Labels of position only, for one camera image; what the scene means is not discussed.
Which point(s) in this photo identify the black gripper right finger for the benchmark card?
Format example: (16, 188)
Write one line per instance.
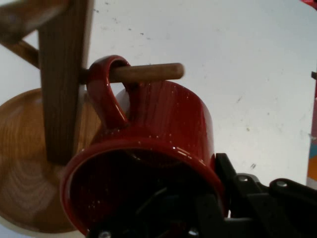
(260, 205)

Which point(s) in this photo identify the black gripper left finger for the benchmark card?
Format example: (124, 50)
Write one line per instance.
(208, 218)

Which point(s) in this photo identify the red enamel mug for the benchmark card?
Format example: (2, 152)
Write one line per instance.
(173, 119)

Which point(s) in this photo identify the black table edge clip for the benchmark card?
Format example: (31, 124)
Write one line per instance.
(314, 75)

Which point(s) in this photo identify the brown wooden mug tree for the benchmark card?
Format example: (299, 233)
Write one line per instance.
(63, 86)

